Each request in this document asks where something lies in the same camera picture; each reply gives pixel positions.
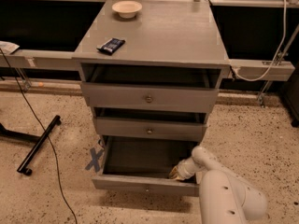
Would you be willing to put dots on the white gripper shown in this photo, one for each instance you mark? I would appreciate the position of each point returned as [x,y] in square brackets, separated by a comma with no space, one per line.
[184,171]

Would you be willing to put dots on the grey bottom drawer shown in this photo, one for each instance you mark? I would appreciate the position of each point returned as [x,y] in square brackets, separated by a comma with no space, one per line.
[143,165]

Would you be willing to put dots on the grey drawer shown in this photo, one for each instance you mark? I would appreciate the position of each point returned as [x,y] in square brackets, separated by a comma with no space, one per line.
[143,165]
[158,88]
[183,126]

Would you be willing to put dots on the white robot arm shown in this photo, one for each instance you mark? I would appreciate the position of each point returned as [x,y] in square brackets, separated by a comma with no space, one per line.
[225,197]

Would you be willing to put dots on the grey middle drawer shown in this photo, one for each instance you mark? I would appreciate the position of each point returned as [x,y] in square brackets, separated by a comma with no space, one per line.
[183,126]

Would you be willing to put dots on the grey drawer cabinet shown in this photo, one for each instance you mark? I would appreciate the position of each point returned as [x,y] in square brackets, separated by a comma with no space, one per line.
[163,33]

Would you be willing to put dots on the grey top drawer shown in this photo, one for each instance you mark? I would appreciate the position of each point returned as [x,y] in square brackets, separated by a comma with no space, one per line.
[158,88]

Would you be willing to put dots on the blue tape cross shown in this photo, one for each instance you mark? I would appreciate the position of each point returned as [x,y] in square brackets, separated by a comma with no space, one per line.
[94,163]

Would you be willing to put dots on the dark blue snack packet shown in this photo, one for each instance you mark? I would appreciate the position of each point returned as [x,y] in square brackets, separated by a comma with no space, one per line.
[111,46]

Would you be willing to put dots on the dark cabinet at right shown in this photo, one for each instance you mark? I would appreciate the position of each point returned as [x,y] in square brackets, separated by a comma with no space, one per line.
[290,95]

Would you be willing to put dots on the white ceramic bowl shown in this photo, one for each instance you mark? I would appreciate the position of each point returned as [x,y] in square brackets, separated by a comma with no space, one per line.
[127,9]

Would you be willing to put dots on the black stand base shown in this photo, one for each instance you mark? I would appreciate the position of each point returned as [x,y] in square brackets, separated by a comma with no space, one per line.
[37,140]

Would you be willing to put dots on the white paper sheet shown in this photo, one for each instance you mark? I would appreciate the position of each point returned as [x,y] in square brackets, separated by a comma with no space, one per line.
[8,47]

